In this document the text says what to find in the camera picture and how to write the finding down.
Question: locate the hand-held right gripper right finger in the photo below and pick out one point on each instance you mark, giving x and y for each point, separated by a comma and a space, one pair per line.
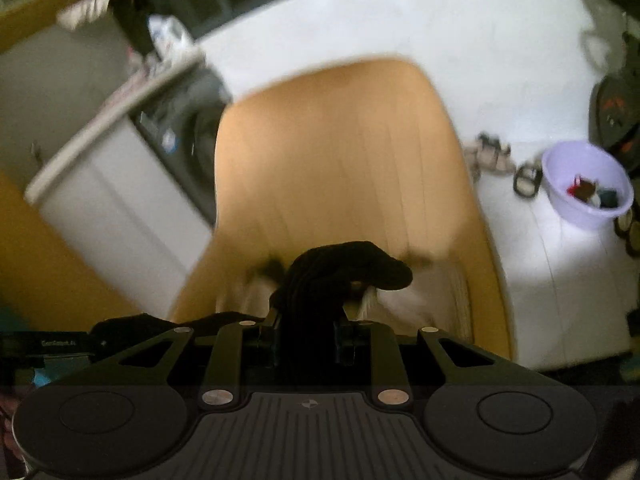
345, 345

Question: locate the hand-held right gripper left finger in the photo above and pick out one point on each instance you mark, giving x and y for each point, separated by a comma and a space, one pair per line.
270, 345

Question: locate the black sweater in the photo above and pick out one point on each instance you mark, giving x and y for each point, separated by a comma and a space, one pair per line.
340, 270

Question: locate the black garment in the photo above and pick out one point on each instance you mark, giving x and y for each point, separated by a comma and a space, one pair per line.
425, 310

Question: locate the white cabinet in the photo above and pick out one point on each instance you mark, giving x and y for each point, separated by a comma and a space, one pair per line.
110, 200

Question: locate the tan chair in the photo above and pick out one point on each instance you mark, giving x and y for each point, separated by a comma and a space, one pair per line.
340, 160

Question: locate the grey washing machine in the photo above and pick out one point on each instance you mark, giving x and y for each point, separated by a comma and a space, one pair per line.
185, 125

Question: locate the beige sandals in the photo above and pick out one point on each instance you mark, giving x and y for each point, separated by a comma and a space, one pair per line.
492, 157

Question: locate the purple plastic basin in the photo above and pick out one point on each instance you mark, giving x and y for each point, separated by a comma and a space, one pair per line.
560, 180

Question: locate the pile of colourful clips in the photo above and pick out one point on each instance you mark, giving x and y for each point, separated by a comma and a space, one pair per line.
585, 190

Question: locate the white blue cloth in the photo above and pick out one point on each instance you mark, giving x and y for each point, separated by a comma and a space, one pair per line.
167, 35

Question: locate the black device orange marks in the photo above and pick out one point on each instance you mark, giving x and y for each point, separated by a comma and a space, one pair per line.
612, 110

